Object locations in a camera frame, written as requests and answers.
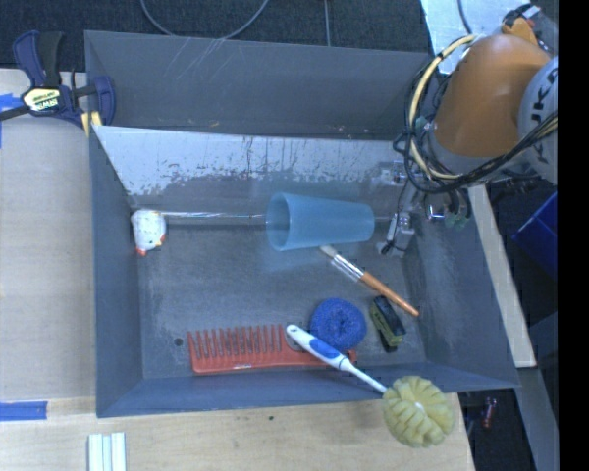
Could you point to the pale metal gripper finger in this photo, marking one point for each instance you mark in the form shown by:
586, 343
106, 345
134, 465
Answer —
395, 231
405, 241

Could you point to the white toy chicken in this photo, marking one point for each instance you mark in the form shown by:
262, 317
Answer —
147, 228

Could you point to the grey metal bin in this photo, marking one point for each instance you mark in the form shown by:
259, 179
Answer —
235, 282

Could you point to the blue plastic cup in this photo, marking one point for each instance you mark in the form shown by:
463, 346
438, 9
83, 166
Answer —
324, 221

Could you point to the black and olive small tool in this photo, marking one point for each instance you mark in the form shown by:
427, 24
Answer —
388, 323

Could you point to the blue round scouring pad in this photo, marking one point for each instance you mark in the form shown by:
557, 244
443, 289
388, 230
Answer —
337, 323

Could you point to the red plastic comb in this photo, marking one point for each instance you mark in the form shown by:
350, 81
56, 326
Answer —
245, 358

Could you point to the yellow sponge head dish brush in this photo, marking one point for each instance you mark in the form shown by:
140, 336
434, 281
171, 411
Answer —
417, 412

